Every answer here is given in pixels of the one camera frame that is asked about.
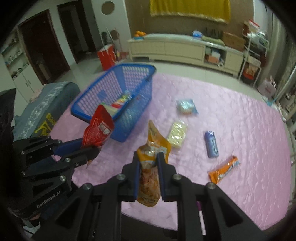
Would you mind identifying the small blue pack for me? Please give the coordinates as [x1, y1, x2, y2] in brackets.
[204, 130, 220, 158]

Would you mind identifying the pale yellow snack packet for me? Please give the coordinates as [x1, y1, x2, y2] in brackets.
[167, 120, 188, 150]

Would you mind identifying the pink cloth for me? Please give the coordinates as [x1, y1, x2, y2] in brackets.
[30, 89, 43, 102]

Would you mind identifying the orange snack bar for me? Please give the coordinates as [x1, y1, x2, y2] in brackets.
[208, 156, 240, 184]

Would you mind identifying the red packet with white lettering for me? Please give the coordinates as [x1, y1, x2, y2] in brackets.
[81, 104, 115, 168]

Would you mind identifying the white cabinet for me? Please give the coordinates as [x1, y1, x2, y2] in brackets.
[1, 30, 31, 103]

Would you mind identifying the white metal rack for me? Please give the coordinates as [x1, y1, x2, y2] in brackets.
[238, 21, 271, 87]

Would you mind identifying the yellow cloth cover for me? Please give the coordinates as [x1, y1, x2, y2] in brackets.
[149, 0, 232, 24]

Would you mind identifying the brown round wall disc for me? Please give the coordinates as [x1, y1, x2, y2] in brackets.
[101, 1, 115, 15]

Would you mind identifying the cream television cabinet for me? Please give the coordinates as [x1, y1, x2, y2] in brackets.
[128, 33, 245, 77]

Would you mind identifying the dark wooden door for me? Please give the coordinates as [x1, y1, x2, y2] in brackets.
[57, 0, 96, 64]
[18, 9, 71, 85]

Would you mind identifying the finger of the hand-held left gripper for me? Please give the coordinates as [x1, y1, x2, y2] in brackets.
[23, 146, 100, 184]
[13, 136, 86, 163]

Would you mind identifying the green folded cloth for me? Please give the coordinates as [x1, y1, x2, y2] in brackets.
[201, 36, 226, 47]

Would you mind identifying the orange snack pouch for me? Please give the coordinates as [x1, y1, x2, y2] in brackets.
[136, 120, 172, 208]

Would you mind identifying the blue plastic basket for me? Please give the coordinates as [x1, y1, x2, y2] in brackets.
[70, 63, 156, 142]

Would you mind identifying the black router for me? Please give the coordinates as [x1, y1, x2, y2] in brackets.
[206, 27, 222, 37]

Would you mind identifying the red paper bag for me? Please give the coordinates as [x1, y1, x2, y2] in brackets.
[97, 45, 117, 71]

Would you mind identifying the pink bag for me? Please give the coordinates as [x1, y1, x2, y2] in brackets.
[257, 76, 277, 98]

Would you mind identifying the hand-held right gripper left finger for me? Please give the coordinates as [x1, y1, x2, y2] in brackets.
[32, 152, 141, 241]

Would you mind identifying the cardboard box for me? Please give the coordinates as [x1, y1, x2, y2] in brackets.
[221, 31, 246, 52]

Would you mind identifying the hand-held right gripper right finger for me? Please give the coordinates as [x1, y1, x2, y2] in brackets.
[156, 152, 264, 241]

